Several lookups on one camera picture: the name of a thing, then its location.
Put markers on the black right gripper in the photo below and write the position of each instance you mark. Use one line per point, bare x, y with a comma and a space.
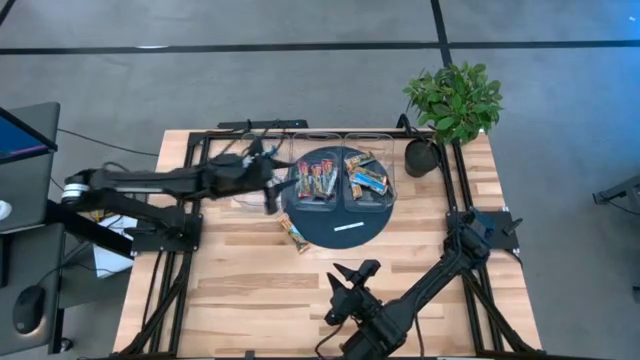
357, 307

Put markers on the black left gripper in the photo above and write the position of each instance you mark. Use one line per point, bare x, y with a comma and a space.
235, 175

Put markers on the orange tan granola bar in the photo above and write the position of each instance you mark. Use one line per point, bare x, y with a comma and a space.
292, 232

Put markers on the orange green granola bar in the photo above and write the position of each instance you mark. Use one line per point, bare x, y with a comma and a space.
356, 193
360, 161

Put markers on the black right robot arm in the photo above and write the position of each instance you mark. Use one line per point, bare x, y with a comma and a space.
425, 285

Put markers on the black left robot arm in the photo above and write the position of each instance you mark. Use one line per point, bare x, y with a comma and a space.
150, 180

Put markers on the black bar device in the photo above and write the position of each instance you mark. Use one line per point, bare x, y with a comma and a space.
270, 124

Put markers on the round dark blue placemat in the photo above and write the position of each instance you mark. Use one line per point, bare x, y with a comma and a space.
325, 235

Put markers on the white label strip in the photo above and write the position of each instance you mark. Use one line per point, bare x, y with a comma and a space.
349, 226

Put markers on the black plant pot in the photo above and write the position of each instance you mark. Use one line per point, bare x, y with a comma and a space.
420, 160

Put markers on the white paper sheet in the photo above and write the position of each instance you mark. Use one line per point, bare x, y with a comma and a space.
112, 260

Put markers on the black diagonal beam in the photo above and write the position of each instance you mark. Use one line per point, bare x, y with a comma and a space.
85, 235

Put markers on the green leafy plant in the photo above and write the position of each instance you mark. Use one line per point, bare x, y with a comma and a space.
455, 105

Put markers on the monitor screen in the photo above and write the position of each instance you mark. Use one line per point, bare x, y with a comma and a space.
30, 185

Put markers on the dark grey desk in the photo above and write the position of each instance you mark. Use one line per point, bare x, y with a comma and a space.
20, 260

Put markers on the black computer mouse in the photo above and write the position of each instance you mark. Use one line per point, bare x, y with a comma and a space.
29, 307

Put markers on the grey metal stand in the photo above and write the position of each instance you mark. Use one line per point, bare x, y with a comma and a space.
620, 190

